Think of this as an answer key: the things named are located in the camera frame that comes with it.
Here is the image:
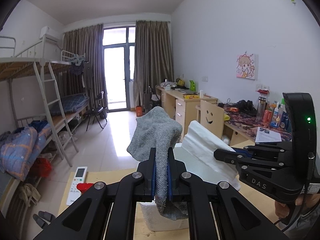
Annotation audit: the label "white styrofoam box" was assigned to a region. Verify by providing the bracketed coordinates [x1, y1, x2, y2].
[139, 142, 241, 231]

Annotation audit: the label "right hand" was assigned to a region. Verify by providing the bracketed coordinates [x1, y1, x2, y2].
[274, 194, 320, 218]

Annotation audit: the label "brown curtain left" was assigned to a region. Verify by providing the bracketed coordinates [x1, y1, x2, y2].
[59, 24, 108, 108]

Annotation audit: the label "white air conditioner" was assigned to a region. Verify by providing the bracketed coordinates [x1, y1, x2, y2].
[40, 26, 62, 42]

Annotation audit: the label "brown curtain right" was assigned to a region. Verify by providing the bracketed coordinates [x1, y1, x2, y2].
[133, 21, 174, 106]

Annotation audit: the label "metal bunk bed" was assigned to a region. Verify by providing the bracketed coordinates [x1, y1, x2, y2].
[0, 36, 91, 230]

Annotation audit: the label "wooden smiley chair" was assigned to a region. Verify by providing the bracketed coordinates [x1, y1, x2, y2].
[196, 100, 225, 139]

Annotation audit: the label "white face mask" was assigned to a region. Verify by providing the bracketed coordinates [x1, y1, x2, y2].
[181, 121, 241, 190]

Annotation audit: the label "anime wall picture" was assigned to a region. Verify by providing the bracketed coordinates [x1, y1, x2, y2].
[236, 53, 256, 80]

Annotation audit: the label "white remote control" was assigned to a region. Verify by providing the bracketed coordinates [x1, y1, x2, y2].
[66, 166, 87, 206]

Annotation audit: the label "grey sock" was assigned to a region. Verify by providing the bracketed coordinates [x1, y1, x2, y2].
[127, 106, 188, 220]

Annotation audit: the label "white paper sheet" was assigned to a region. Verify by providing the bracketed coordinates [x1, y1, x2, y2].
[255, 127, 281, 143]

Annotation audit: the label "clear thermos bottle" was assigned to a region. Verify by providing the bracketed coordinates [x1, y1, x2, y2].
[256, 89, 269, 121]

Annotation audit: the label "blue plaid quilt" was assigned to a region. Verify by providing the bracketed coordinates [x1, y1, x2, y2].
[1, 120, 51, 181]

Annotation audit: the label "white lotion pump bottle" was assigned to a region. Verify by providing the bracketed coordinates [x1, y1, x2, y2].
[76, 183, 94, 194]

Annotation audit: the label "black headphones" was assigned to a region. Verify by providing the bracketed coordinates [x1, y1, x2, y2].
[235, 100, 257, 116]

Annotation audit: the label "black folding chair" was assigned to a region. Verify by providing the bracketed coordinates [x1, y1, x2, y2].
[84, 91, 107, 131]

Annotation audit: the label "wooden desk with drawers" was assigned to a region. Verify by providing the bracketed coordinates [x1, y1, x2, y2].
[156, 86, 202, 141]

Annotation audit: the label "brown curtain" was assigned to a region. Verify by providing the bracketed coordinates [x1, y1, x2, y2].
[59, 24, 108, 108]
[133, 21, 174, 106]

